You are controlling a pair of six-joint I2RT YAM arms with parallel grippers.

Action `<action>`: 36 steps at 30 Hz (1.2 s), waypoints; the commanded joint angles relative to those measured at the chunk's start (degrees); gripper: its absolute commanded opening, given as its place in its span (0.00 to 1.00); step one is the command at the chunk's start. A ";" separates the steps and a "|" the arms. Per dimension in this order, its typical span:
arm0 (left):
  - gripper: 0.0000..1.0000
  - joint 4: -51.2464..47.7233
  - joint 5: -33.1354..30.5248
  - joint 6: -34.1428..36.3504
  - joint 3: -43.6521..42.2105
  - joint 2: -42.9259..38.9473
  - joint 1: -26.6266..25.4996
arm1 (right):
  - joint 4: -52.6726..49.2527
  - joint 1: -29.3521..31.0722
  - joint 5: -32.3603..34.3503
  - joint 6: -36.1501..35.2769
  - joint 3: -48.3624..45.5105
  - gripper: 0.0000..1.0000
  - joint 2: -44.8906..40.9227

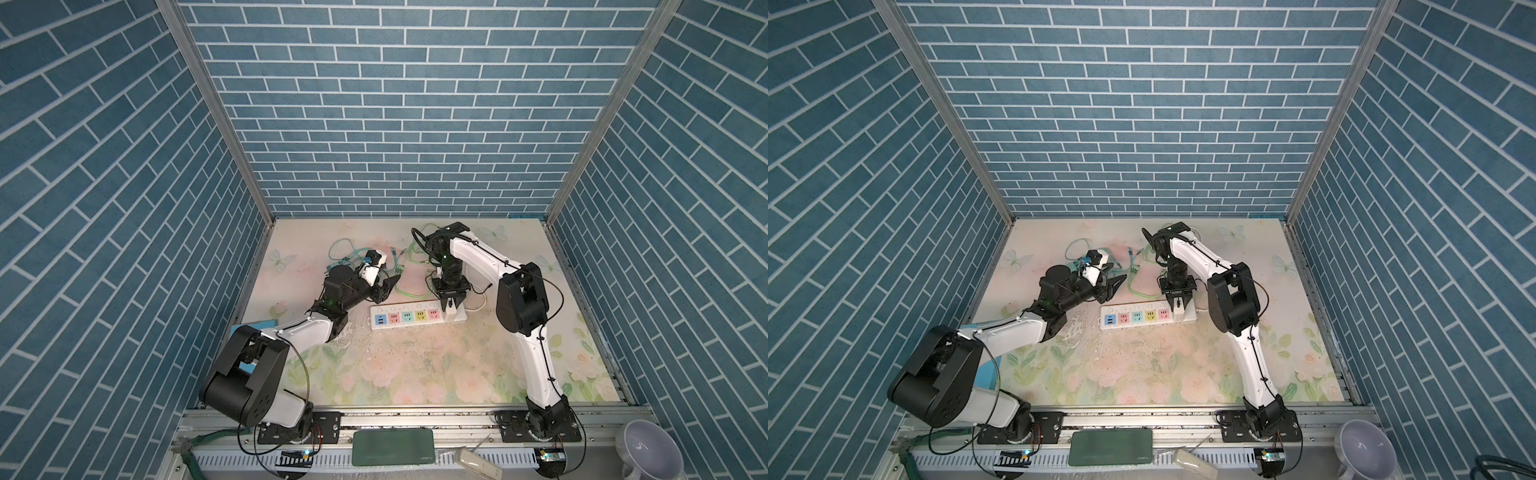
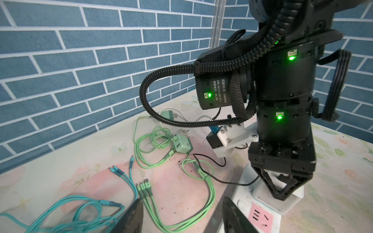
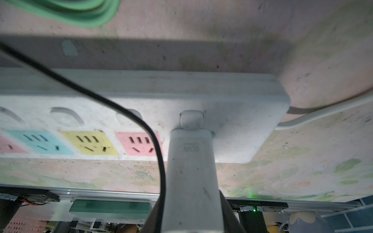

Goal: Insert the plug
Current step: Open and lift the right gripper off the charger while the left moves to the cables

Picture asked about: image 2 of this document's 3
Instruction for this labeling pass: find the white power strip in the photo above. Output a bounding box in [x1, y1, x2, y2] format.
[217, 163, 305, 233]

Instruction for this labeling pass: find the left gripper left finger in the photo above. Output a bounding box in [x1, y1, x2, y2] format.
[110, 199, 144, 233]

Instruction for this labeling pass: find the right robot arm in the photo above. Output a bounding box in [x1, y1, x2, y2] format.
[194, 1, 362, 201]

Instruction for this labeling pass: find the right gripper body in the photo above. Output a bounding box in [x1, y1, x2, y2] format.
[248, 125, 316, 175]

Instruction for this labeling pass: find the black usb cable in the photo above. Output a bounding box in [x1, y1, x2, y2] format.
[193, 106, 260, 186]

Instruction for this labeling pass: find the teal multi-head cable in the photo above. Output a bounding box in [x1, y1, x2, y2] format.
[0, 155, 139, 233]

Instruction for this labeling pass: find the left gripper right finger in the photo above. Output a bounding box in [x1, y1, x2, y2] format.
[222, 196, 258, 233]

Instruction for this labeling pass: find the green charger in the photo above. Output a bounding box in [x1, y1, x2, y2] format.
[160, 110, 177, 120]
[171, 134, 193, 154]

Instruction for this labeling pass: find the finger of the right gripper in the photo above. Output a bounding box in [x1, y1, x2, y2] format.
[278, 173, 313, 201]
[251, 166, 284, 201]

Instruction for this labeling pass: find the green multi-head cable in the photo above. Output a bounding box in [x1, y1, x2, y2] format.
[132, 116, 217, 233]

